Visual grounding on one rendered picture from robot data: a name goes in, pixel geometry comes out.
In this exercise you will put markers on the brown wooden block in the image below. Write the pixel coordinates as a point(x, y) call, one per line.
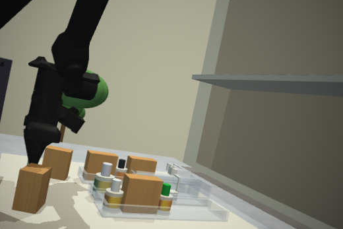
point(141, 164)
point(60, 159)
point(95, 159)
point(141, 189)
point(31, 188)

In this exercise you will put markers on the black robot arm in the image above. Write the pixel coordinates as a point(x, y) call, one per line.
point(70, 53)

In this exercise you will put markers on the white jar with green lid and orange label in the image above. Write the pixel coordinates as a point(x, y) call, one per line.
point(166, 198)

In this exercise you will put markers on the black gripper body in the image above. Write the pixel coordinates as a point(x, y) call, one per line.
point(38, 121)

